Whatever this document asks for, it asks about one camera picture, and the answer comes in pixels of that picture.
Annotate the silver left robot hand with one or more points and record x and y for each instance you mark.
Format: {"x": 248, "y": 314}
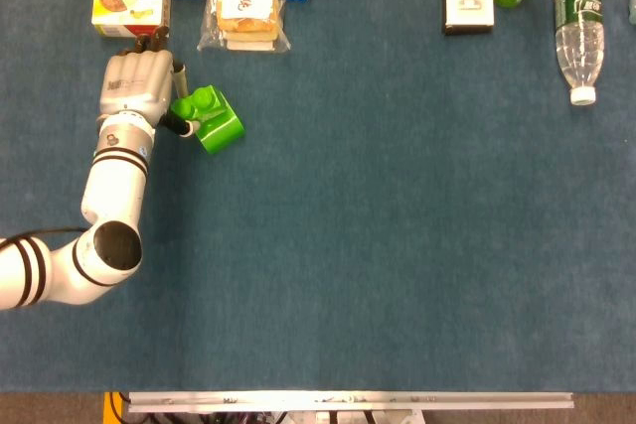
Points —
{"x": 131, "y": 84}

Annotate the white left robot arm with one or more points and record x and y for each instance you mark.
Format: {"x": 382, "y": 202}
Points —
{"x": 114, "y": 190}

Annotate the curved green toy brick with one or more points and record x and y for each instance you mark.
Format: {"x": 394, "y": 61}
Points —
{"x": 223, "y": 133}

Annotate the bagged sandwich bread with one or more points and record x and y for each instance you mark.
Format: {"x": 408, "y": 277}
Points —
{"x": 246, "y": 19}

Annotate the blue felt table cloth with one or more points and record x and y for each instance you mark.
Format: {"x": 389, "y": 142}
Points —
{"x": 372, "y": 220}

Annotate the clear bottle green label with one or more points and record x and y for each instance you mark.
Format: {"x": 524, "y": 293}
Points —
{"x": 579, "y": 27}

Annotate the yellow frame piece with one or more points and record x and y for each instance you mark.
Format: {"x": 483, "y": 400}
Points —
{"x": 109, "y": 409}

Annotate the aluminium rail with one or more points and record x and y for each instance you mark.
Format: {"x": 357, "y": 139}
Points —
{"x": 348, "y": 400}

